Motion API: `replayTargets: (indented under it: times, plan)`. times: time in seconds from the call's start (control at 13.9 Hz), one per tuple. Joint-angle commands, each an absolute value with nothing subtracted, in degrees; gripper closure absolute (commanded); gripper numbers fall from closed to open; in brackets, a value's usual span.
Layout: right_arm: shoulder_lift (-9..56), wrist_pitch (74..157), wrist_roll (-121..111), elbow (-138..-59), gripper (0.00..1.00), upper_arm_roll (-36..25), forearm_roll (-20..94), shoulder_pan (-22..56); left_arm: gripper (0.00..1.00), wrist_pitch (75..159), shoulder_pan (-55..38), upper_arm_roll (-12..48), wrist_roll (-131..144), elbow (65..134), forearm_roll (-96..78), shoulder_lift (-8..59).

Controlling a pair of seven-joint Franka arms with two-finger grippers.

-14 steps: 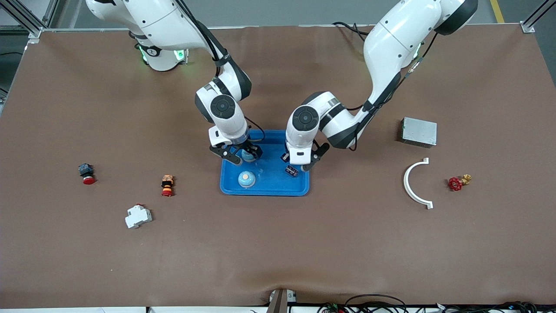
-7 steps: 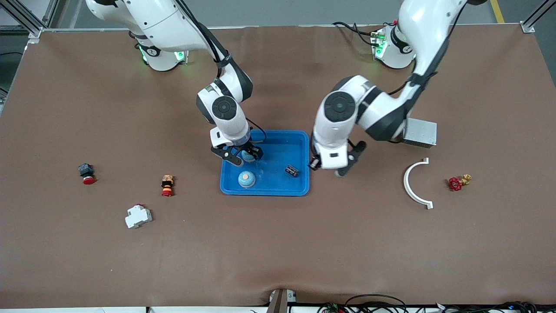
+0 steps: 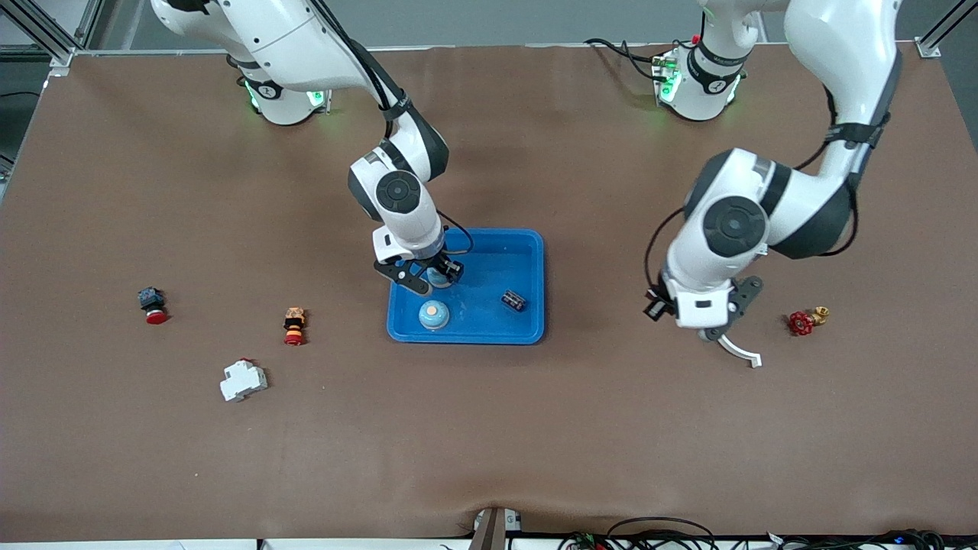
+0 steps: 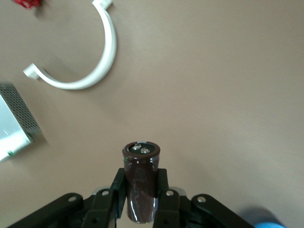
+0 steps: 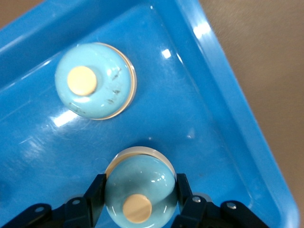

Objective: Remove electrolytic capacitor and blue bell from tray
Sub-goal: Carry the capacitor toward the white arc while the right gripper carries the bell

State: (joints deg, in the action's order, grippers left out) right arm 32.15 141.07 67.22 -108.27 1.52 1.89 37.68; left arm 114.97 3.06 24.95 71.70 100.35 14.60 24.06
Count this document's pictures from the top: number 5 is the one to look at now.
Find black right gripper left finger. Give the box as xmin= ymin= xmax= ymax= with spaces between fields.
xmin=0 ymin=174 xmax=107 ymax=228

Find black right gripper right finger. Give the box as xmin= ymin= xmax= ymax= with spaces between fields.
xmin=171 ymin=173 xmax=271 ymax=228

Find scuffed light blue call bell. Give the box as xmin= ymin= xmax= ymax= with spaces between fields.
xmin=54 ymin=42 xmax=138 ymax=121

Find blue plastic tray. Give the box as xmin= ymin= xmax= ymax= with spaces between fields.
xmin=0 ymin=0 xmax=300 ymax=228

